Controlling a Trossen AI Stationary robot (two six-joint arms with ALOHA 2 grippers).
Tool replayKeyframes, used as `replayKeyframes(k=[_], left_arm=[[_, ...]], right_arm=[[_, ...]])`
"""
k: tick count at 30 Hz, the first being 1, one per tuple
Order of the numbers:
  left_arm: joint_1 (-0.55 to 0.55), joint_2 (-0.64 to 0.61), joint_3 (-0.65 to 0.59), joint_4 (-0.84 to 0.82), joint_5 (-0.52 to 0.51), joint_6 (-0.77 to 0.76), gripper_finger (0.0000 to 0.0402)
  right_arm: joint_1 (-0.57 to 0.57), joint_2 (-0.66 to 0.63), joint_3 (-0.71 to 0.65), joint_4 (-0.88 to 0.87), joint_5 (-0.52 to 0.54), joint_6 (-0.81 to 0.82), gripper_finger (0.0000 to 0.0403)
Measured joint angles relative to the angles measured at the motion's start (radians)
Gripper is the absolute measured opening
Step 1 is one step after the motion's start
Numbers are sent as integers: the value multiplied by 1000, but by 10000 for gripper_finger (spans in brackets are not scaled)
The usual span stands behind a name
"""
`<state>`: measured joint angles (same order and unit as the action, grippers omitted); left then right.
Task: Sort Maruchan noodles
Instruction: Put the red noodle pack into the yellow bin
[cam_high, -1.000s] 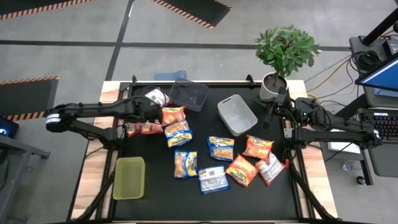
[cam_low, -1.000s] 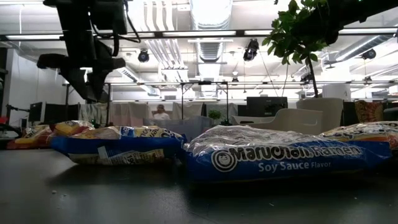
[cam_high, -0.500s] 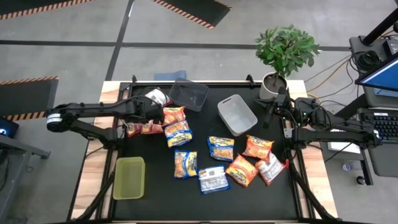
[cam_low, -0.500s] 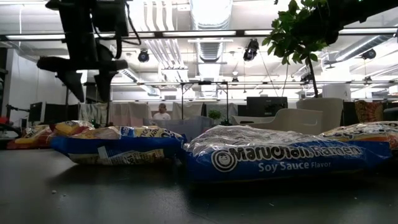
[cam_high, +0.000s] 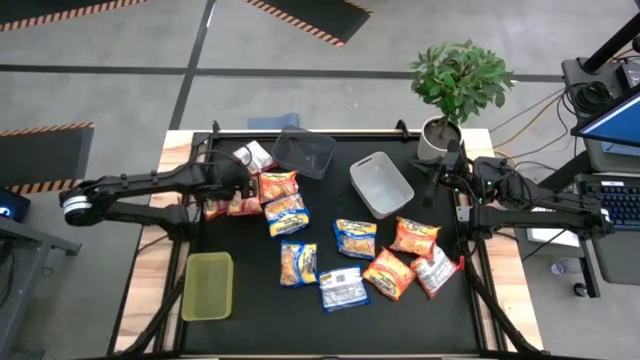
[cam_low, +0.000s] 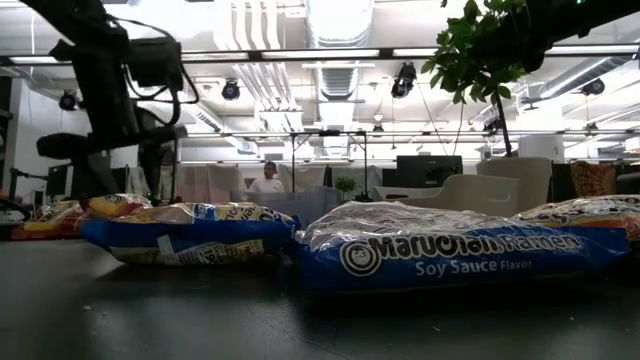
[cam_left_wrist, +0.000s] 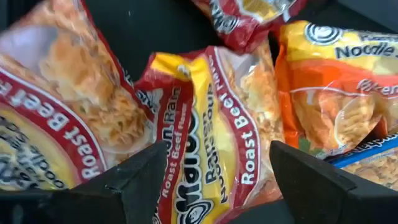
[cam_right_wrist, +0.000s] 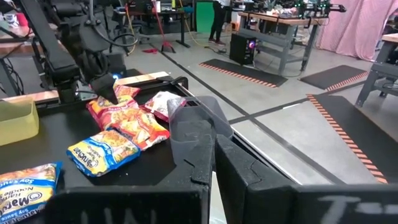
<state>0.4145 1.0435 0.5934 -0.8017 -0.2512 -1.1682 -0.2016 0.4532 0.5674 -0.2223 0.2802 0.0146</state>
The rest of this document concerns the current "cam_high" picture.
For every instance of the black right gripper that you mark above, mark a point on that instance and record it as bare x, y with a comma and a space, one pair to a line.
452, 167

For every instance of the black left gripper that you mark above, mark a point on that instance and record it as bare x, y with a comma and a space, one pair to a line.
230, 176

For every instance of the red Maruchan noodle pack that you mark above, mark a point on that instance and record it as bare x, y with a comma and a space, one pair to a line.
245, 206
434, 271
215, 209
256, 156

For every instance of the orange Maruchan noodle pack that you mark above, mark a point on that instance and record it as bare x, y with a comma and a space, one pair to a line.
415, 237
277, 186
389, 275

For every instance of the blue Maruchan noodle pack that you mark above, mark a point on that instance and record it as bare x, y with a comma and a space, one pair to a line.
286, 216
356, 239
298, 264
344, 289

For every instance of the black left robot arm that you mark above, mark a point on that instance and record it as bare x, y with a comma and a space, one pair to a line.
150, 179

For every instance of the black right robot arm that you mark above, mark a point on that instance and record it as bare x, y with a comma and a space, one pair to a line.
540, 217

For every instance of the white plant pot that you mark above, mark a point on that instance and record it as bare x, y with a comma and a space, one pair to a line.
427, 147

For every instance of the white plastic bin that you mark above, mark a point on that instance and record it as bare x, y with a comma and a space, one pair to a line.
382, 187

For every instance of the black clamp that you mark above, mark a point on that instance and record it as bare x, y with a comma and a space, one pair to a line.
216, 128
401, 128

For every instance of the dark grey translucent bin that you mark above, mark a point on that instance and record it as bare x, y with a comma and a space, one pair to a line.
305, 152

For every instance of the red clamp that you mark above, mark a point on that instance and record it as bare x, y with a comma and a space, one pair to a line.
460, 263

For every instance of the green leafy plant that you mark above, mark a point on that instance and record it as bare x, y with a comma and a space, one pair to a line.
457, 80

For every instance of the yellow-green plastic bin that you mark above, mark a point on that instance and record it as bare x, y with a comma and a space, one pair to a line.
207, 287

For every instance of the black table mat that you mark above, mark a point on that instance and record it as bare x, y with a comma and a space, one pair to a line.
260, 320

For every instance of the white paper sheet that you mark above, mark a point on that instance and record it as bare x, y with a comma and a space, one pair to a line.
550, 237

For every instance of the black stand leg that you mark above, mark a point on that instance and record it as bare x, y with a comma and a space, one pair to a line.
575, 167

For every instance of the clear water bottle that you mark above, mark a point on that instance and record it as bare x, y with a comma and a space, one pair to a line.
564, 267

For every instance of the grey stand base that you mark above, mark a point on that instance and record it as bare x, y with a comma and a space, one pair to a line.
575, 70

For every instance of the black hazard-striped floor mat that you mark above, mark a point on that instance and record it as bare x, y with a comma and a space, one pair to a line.
40, 155
30, 10
320, 17

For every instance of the black caster wheel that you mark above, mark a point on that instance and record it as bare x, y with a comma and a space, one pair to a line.
580, 289

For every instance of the computer monitor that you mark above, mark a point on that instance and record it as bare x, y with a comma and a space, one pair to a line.
612, 125

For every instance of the black backlit keyboard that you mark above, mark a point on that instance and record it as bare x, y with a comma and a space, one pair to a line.
622, 205

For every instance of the grey keyboard tray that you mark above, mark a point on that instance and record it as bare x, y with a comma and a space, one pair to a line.
620, 260

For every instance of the grey metal desk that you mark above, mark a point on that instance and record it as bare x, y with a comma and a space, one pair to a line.
35, 239

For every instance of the black stand pole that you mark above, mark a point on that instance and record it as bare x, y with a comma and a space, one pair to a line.
612, 46

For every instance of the black device with blue light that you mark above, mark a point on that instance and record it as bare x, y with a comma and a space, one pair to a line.
12, 205

